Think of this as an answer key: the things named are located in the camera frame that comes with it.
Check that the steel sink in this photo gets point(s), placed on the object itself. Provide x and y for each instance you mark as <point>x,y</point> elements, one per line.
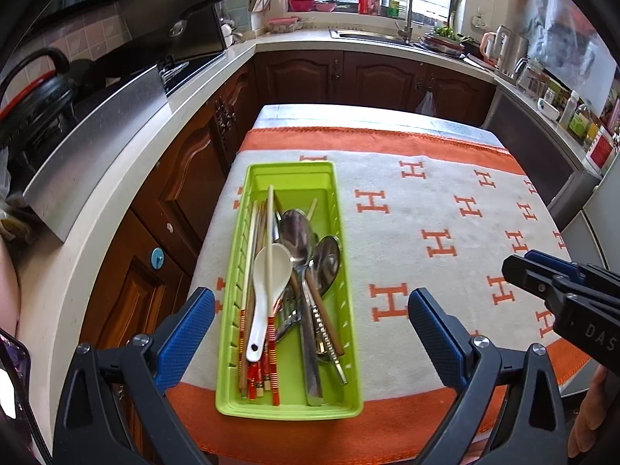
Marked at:
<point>373,36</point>

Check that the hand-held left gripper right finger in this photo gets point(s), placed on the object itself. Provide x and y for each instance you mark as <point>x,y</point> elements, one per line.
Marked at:
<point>436,334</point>

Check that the grey steel appliance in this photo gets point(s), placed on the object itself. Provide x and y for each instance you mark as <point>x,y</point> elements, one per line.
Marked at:
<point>537,150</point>

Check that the gas stove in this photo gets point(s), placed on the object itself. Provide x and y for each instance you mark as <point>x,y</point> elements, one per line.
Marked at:
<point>177,70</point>

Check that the white plastic bottle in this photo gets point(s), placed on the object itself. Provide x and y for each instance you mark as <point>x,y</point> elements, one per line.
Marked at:
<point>569,106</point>

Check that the orange and beige printed blanket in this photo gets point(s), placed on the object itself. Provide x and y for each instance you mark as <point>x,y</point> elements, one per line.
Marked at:
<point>411,213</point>

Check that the steel kettle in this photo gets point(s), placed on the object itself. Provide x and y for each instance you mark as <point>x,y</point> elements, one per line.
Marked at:
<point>514,51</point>

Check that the white ceramic spoon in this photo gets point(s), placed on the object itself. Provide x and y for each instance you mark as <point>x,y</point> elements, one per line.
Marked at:
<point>276,266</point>

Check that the black frying pan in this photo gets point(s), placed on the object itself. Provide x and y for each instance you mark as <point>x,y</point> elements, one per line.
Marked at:
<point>203,8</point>

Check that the grey refrigerator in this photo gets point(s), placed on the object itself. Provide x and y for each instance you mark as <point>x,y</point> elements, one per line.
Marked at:
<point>596,227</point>

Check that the large pink bowl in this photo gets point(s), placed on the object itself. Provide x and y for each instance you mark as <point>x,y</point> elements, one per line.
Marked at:
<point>300,2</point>

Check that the red-ended bamboo chopstick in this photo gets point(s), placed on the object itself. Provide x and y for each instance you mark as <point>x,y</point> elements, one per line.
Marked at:
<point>266,373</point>
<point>248,261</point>
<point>262,232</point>

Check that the brown wooden kitchen cabinets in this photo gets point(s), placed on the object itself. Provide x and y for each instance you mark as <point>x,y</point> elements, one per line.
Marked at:
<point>300,77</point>

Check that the small pink bowl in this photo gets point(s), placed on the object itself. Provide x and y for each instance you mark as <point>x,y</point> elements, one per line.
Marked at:
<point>324,6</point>

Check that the black pot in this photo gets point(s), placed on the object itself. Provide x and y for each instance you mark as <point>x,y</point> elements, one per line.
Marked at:
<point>89,65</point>

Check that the green onion stalks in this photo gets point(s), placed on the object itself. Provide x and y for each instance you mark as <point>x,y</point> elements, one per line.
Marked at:
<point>455,9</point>

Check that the small white dish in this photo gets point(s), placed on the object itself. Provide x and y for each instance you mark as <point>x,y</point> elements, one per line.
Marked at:
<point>550,106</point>

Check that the hanging plastic bag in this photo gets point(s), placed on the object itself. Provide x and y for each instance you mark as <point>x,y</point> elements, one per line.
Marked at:
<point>426,104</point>

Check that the basin of green vegetables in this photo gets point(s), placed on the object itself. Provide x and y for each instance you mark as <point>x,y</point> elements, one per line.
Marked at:
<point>443,38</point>

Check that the cutlery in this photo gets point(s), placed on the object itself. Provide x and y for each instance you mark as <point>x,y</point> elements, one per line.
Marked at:
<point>269,232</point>

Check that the white electric kettle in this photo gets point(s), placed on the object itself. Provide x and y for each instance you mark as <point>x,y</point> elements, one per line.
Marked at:
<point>491,46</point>

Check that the wide oval metal spoon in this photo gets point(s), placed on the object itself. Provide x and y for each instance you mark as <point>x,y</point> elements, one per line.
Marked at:
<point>327,259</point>

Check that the glass teapot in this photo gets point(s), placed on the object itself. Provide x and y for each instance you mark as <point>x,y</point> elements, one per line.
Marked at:
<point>530,77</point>

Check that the stainless steel splash panel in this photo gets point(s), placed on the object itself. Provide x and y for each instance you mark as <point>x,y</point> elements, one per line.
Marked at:
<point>92,150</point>

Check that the white cups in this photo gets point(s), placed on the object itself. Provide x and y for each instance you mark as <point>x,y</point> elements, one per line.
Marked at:
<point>226,34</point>

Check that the green jar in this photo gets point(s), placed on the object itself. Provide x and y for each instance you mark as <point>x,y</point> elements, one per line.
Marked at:
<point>394,8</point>

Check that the clear plastic wall sheet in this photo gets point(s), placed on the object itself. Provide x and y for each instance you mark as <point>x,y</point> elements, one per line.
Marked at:
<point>566,29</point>

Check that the large metal spoon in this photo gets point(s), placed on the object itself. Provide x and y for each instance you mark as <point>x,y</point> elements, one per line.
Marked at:
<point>295,232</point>

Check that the steel faucet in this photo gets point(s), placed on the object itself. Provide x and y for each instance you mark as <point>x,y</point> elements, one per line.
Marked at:
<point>407,14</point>

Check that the white wall socket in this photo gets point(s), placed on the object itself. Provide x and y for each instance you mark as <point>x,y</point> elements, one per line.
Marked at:
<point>479,20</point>

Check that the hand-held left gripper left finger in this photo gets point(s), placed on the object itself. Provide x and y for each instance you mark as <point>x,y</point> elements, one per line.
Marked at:
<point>186,334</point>

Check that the green plastic utensil tray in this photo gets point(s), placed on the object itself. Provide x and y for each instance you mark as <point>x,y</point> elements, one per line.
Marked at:
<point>295,193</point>

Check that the white jug red label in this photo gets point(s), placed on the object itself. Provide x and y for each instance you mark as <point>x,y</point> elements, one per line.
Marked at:
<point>600,150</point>

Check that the blue round cabinet lock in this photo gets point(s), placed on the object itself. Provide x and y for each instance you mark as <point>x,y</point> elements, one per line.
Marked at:
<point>157,257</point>

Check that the black-banded bamboo chopstick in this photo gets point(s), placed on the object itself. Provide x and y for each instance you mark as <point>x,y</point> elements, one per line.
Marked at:
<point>312,208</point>

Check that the metal fork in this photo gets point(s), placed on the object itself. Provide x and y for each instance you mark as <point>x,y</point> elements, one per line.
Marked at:
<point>286,307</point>

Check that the pink lidded container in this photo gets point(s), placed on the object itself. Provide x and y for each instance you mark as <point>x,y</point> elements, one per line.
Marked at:
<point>283,24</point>

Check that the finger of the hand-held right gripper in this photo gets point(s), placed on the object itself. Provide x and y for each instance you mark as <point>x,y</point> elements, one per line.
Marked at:
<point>550,262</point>
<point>530,276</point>

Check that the person's right hand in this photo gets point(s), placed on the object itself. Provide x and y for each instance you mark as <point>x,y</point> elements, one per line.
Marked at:
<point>593,407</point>

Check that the black pressure cooker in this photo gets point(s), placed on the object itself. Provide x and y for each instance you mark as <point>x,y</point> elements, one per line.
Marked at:
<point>43,97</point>

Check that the green labelled oil bottle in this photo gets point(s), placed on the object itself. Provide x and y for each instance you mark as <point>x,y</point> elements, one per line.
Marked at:
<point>582,123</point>

